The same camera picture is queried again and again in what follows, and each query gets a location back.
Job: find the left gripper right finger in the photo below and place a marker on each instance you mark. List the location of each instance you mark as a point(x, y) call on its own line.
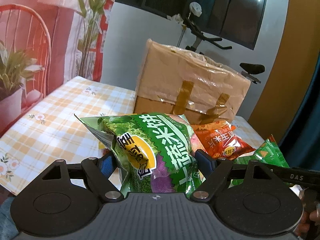
point(215, 172)

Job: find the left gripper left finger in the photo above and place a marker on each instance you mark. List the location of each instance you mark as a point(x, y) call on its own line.
point(98, 172)

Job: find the white plastic bag on pole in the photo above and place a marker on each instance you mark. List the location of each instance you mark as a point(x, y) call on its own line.
point(195, 8)

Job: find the checkered floral tablecloth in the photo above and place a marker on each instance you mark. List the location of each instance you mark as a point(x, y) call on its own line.
point(50, 133)

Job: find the green rice cracker bag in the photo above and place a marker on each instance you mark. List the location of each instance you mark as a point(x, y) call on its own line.
point(155, 152)

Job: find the black exercise bike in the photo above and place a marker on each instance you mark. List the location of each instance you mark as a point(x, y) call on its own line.
point(249, 70)

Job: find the dark window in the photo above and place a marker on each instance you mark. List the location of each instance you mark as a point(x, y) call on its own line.
point(238, 21)

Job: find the cardboard box with plastic liner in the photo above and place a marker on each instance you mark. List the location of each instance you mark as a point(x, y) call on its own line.
point(178, 81)

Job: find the person's right hand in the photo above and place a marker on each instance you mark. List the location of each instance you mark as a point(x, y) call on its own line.
point(309, 218)

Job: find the orange snack bag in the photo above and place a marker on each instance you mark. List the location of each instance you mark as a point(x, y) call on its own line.
point(220, 140)

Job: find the green chip bag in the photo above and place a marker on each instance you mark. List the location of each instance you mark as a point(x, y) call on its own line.
point(268, 152)

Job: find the wooden door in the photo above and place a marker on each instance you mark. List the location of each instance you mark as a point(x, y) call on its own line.
point(292, 71)

